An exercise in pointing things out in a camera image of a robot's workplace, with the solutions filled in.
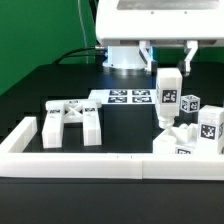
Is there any white chair back piece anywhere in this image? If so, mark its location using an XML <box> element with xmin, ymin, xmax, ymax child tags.
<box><xmin>42</xmin><ymin>99</ymin><xmax>102</xmax><ymax>148</ymax></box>

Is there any small white marker cube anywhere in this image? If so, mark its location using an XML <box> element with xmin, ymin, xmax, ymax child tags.
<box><xmin>180</xmin><ymin>95</ymin><xmax>200</xmax><ymax>113</ymax></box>

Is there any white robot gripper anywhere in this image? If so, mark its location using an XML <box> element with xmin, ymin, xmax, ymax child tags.
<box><xmin>96</xmin><ymin>0</ymin><xmax>224</xmax><ymax>76</ymax></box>

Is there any white U-shaped boundary frame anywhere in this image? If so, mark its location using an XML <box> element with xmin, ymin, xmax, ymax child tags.
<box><xmin>0</xmin><ymin>117</ymin><xmax>224</xmax><ymax>180</ymax></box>

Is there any white marker sheet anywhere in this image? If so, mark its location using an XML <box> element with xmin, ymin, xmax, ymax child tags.
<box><xmin>89</xmin><ymin>89</ymin><xmax>157</xmax><ymax>105</ymax></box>

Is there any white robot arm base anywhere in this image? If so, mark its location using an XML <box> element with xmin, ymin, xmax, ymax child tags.
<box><xmin>103</xmin><ymin>46</ymin><xmax>145</xmax><ymax>70</ymax></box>

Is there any grey thin cable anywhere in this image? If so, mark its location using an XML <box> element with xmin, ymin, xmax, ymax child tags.
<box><xmin>77</xmin><ymin>0</ymin><xmax>90</xmax><ymax>65</ymax></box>

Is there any white chair seat piece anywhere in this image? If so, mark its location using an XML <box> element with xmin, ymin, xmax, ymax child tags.
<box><xmin>153</xmin><ymin>123</ymin><xmax>198</xmax><ymax>154</ymax></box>

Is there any black cable bundle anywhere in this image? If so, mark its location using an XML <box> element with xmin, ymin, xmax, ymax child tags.
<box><xmin>52</xmin><ymin>45</ymin><xmax>108</xmax><ymax>65</ymax></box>

